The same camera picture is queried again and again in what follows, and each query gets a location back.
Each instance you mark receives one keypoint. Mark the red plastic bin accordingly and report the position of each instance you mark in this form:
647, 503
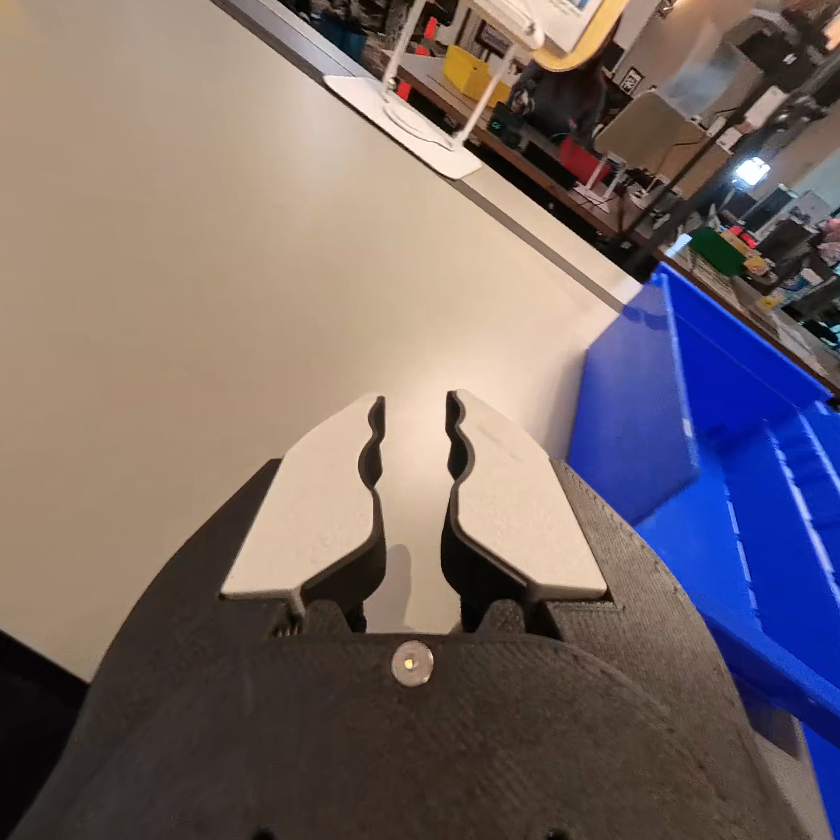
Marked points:
581, 161

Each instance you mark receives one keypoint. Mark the black white marker board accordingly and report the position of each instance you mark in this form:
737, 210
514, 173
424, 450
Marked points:
632, 80

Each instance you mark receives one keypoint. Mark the black metal pole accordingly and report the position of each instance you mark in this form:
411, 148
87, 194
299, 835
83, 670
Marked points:
722, 144

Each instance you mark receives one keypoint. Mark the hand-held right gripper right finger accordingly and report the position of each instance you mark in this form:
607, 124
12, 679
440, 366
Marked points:
525, 525

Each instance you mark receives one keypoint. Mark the small yellow bin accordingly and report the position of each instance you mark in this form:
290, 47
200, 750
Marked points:
469, 69

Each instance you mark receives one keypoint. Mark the blue plastic bin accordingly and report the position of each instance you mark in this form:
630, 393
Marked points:
722, 492

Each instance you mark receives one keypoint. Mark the green plastic bin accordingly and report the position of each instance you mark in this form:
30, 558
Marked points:
718, 253

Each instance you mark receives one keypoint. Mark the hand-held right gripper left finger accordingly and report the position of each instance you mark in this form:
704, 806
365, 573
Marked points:
308, 525

